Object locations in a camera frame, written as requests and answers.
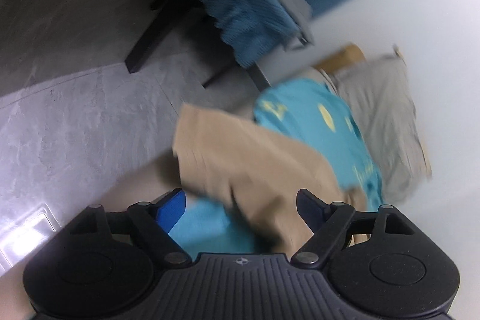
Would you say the tan t-shirt with white print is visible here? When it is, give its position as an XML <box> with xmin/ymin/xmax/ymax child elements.
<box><xmin>172</xmin><ymin>103</ymin><xmax>376</xmax><ymax>254</ymax></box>

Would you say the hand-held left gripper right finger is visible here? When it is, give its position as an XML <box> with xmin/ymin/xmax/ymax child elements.
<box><xmin>290</xmin><ymin>188</ymin><xmax>413</xmax><ymax>267</ymax></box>

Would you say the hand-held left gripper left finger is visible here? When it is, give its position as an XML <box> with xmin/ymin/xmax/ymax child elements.
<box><xmin>69</xmin><ymin>189</ymin><xmax>193</xmax><ymax>267</ymax></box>

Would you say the grey cloth garment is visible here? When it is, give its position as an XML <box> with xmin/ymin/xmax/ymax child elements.
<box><xmin>330</xmin><ymin>55</ymin><xmax>433</xmax><ymax>202</ymax></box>

